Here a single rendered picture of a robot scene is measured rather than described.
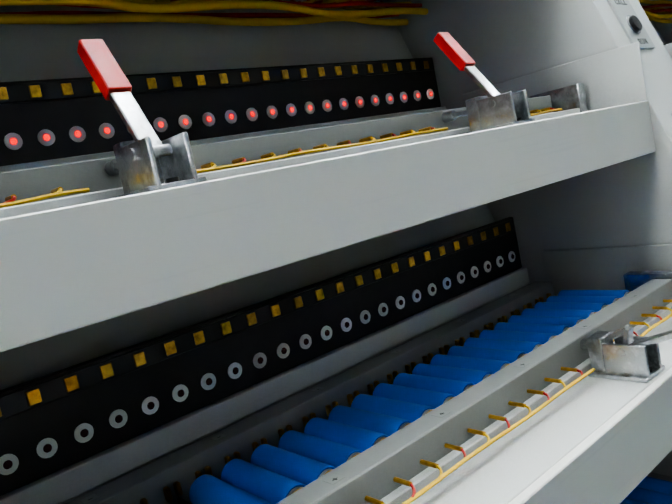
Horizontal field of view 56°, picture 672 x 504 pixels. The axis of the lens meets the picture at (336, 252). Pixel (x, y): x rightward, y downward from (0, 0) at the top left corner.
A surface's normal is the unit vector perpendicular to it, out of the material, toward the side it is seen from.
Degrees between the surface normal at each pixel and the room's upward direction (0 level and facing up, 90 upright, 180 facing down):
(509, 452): 20
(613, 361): 90
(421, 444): 110
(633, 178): 90
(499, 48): 90
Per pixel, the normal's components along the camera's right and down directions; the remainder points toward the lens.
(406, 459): 0.64, -0.04
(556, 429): -0.21, -0.97
